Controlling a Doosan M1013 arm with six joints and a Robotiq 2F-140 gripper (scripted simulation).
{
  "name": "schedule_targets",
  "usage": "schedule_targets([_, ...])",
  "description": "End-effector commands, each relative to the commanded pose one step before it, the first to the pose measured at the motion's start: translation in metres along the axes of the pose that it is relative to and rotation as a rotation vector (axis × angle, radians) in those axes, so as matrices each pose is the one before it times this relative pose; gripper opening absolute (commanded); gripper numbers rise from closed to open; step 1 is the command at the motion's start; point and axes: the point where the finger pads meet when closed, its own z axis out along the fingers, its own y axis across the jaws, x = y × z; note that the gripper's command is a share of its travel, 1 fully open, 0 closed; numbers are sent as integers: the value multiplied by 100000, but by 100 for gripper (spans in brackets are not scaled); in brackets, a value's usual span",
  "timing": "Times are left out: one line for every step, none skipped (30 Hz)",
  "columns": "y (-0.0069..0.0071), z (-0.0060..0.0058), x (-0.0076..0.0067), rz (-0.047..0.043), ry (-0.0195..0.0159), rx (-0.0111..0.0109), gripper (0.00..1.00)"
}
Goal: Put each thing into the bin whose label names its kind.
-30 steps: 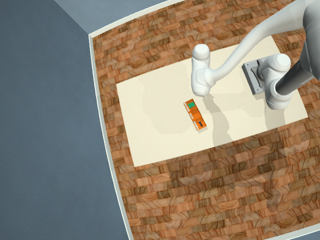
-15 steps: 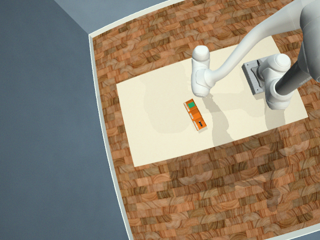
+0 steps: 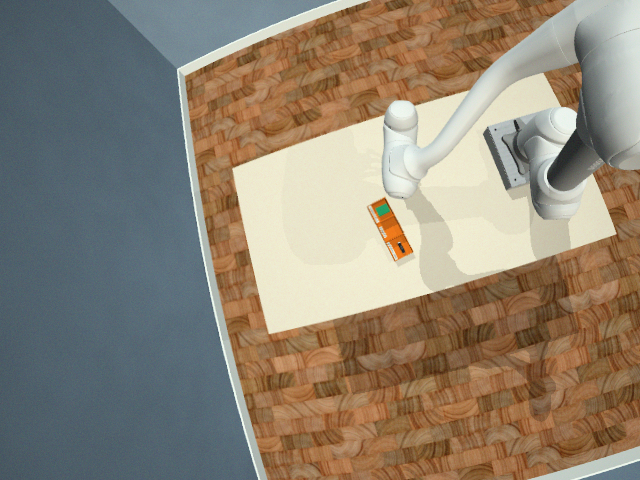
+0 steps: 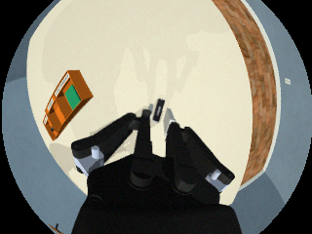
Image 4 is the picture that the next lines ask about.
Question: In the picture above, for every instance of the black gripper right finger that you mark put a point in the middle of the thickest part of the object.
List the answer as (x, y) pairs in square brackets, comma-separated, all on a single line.
[(204, 161)]

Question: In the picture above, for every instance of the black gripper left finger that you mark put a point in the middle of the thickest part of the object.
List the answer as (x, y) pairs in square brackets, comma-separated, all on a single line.
[(88, 151)]

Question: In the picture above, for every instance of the brown rack of bins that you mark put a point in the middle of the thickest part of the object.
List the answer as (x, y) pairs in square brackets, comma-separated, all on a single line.
[(58, 107)]

